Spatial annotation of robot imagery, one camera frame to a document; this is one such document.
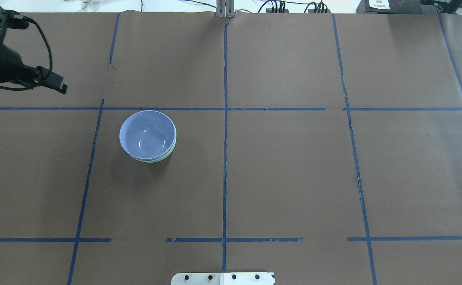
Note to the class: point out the brown paper table mat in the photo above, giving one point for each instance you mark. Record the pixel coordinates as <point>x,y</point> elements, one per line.
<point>326,149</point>

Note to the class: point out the aluminium frame post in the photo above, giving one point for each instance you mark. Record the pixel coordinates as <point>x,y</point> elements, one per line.
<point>225,9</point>

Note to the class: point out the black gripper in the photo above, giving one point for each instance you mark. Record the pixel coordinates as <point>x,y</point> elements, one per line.
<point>4,63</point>

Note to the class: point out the black connector block far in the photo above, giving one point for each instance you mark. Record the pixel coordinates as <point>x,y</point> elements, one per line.
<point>277,7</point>

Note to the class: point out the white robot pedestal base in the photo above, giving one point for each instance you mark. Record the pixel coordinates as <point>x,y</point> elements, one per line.
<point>224,278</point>

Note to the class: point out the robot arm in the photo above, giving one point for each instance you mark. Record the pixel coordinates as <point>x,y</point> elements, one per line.
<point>15,87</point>

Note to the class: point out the green bowl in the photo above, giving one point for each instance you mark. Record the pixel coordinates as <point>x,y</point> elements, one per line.
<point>157,159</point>

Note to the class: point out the black box device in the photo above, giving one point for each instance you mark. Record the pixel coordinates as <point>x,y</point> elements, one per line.
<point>394,7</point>

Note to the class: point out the blue bowl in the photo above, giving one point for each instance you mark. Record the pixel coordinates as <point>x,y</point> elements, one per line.
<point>147,134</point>

